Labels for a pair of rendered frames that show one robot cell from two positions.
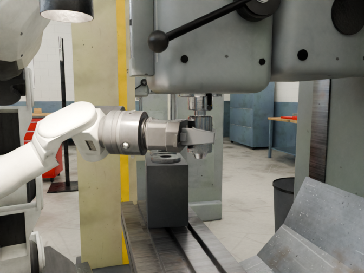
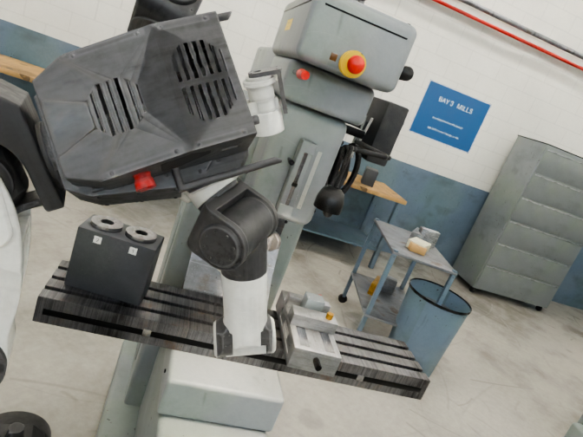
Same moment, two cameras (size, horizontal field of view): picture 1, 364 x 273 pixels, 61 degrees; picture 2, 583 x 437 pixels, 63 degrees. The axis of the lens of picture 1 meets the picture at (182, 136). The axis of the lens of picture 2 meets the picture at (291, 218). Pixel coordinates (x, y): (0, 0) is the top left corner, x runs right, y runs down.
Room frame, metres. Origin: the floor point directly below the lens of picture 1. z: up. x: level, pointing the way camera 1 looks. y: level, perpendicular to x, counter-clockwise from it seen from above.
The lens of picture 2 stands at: (0.54, 1.33, 1.69)
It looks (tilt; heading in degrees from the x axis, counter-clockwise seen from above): 16 degrees down; 270
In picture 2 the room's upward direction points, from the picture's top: 21 degrees clockwise
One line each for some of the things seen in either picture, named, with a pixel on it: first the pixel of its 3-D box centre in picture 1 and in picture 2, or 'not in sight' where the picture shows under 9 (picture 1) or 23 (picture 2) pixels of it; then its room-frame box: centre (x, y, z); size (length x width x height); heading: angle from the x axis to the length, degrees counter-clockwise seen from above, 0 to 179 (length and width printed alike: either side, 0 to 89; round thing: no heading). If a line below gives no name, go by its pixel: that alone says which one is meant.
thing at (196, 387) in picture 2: not in sight; (219, 354); (0.59, -0.03, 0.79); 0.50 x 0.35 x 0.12; 105
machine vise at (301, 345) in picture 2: not in sight; (307, 324); (0.36, -0.07, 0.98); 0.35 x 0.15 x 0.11; 103
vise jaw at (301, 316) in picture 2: not in sight; (312, 319); (0.35, -0.04, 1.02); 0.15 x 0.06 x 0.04; 13
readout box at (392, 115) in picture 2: not in sight; (379, 130); (0.35, -0.41, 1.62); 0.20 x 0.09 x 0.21; 105
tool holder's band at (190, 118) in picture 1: (200, 118); not in sight; (0.59, -0.03, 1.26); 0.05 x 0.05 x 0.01
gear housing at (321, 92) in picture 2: not in sight; (315, 88); (0.60, -0.08, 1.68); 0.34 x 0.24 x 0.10; 105
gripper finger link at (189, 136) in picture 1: (197, 137); not in sight; (0.56, -0.03, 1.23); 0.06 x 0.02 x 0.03; 80
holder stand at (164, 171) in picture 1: (164, 184); (116, 257); (0.97, 0.06, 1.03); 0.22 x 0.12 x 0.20; 8
